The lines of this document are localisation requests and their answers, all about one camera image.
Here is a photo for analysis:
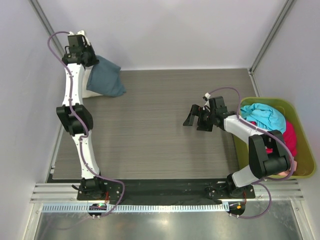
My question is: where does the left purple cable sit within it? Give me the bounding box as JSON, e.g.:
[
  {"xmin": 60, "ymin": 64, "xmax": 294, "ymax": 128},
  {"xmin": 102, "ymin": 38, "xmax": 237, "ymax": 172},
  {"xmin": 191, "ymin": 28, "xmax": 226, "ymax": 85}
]
[{"xmin": 47, "ymin": 31, "xmax": 126, "ymax": 217}]

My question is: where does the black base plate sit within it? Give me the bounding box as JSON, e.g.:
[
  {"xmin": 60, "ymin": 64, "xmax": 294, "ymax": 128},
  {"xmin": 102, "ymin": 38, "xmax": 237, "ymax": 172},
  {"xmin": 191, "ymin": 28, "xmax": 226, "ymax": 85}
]
[{"xmin": 72, "ymin": 178, "xmax": 256, "ymax": 206}]

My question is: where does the slate blue t shirt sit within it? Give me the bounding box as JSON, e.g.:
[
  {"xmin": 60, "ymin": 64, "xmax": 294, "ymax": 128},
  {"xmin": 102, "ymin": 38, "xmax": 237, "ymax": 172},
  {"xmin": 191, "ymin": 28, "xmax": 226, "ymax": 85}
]
[{"xmin": 91, "ymin": 55, "xmax": 127, "ymax": 98}]

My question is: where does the folded white t shirt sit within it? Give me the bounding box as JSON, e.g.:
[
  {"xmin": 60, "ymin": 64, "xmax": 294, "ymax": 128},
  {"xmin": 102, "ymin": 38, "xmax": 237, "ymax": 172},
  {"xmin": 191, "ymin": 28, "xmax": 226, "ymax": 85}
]
[{"xmin": 82, "ymin": 69, "xmax": 103, "ymax": 99}]

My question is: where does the slotted white cable duct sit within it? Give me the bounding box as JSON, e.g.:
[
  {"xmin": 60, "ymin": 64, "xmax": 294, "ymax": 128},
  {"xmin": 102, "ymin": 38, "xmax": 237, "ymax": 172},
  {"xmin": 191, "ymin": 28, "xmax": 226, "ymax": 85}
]
[{"xmin": 41, "ymin": 202, "xmax": 229, "ymax": 214}]

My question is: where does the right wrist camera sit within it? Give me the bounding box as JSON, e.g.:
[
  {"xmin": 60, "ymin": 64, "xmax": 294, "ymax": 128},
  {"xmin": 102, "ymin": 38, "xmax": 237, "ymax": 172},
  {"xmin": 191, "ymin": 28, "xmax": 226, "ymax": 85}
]
[{"xmin": 202, "ymin": 92, "xmax": 211, "ymax": 108}]

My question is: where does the olive green plastic bin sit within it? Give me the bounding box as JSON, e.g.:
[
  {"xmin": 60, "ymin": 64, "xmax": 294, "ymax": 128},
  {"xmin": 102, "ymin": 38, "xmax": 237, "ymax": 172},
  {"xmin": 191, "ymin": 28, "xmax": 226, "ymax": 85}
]
[{"xmin": 233, "ymin": 97, "xmax": 316, "ymax": 179}]

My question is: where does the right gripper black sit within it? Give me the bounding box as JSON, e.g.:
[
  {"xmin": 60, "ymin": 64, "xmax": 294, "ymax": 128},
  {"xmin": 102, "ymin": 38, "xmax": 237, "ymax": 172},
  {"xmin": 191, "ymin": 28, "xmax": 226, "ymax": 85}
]
[{"xmin": 183, "ymin": 104, "xmax": 216, "ymax": 132}]

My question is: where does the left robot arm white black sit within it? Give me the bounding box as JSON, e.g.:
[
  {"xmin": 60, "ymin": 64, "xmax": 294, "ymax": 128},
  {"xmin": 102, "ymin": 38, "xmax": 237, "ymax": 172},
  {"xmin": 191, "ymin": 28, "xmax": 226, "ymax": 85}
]
[{"xmin": 56, "ymin": 43, "xmax": 106, "ymax": 200}]

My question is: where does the magenta t shirt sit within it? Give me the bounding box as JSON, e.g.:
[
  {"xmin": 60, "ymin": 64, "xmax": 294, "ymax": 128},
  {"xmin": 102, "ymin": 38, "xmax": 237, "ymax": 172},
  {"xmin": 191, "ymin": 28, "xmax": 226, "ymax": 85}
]
[{"xmin": 250, "ymin": 117, "xmax": 297, "ymax": 157}]

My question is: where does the aluminium corner post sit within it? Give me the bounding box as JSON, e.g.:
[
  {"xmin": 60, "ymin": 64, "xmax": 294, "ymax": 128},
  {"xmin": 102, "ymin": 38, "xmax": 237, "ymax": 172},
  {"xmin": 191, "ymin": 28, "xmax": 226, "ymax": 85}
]
[
  {"xmin": 248, "ymin": 0, "xmax": 297, "ymax": 75},
  {"xmin": 29, "ymin": 0, "xmax": 74, "ymax": 73}
]

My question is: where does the right aluminium corner post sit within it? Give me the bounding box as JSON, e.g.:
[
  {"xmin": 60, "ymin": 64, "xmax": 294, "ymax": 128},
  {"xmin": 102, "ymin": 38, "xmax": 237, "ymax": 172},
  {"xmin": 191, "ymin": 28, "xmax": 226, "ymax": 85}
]
[{"xmin": 248, "ymin": 0, "xmax": 297, "ymax": 75}]

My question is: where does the pink garment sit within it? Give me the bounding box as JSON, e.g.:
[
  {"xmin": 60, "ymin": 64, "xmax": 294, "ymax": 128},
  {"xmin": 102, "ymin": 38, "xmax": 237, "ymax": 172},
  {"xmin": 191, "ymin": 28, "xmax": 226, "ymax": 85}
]
[{"xmin": 277, "ymin": 160, "xmax": 297, "ymax": 177}]

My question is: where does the cyan t shirt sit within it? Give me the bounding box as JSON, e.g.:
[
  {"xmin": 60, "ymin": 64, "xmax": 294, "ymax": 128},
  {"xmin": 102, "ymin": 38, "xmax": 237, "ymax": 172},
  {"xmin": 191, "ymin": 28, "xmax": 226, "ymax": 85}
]
[{"xmin": 240, "ymin": 103, "xmax": 287, "ymax": 134}]

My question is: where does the left aluminium corner post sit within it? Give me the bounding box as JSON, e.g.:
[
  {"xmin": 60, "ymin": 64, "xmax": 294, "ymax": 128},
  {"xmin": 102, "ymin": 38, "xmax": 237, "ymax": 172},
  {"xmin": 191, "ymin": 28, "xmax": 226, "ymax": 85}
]
[{"xmin": 29, "ymin": 0, "xmax": 74, "ymax": 73}]

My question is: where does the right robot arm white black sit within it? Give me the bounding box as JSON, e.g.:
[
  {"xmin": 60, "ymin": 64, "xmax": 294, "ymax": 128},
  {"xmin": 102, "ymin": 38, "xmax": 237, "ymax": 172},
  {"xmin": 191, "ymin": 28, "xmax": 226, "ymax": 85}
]
[{"xmin": 183, "ymin": 94, "xmax": 293, "ymax": 198}]

